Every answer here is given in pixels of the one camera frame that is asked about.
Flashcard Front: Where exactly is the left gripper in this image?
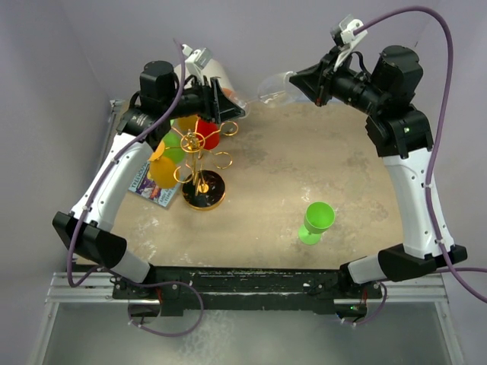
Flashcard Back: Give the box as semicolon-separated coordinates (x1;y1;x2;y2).
163;75;245;124

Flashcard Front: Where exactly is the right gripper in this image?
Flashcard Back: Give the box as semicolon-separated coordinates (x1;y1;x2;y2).
291;44;387;116

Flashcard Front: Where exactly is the red wine glass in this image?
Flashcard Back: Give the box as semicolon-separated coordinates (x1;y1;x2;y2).
196;119;220;151

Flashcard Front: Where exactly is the clear plastic wine glass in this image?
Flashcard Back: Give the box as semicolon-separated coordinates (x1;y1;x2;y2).
228;71;301;119

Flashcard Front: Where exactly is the green wine glass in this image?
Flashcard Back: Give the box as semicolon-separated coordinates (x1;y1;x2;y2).
163;132;186;164
298;202;336;246

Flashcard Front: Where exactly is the gold wine glass rack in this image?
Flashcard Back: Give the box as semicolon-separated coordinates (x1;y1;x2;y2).
172;120;239;211

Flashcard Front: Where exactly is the orange wine glass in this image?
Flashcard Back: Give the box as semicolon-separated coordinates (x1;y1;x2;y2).
148;141;178;189

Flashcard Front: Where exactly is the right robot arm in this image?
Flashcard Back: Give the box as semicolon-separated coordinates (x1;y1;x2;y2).
289;46;467;297

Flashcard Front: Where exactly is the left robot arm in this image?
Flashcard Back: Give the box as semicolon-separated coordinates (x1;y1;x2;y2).
53;61;248;298

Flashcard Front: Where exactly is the round mini drawer chest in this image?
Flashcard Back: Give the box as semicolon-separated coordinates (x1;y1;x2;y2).
173;60;241;115

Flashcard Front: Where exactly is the children's paperback book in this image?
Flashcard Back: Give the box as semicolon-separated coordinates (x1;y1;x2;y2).
128;162;180;208

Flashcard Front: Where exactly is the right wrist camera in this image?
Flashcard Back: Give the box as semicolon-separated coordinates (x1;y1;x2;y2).
330;14;368;71

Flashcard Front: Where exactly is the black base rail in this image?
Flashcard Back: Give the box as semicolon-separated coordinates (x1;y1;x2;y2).
110;266;383;316

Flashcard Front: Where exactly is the purple loop cable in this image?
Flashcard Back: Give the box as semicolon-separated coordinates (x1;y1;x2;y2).
127;280;208;338

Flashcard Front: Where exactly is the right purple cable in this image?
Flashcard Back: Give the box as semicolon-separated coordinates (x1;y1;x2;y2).
353;5;487;303

